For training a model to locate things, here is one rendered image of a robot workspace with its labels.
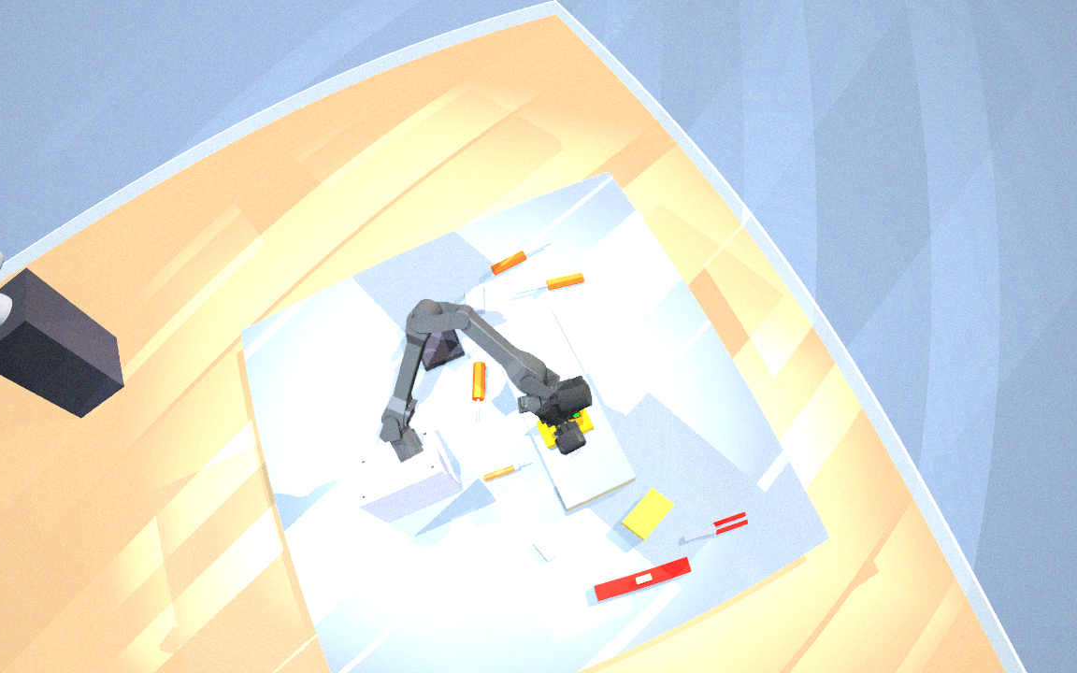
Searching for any red flat bar with white rectangle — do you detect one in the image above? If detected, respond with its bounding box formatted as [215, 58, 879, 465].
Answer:
[595, 557, 691, 601]

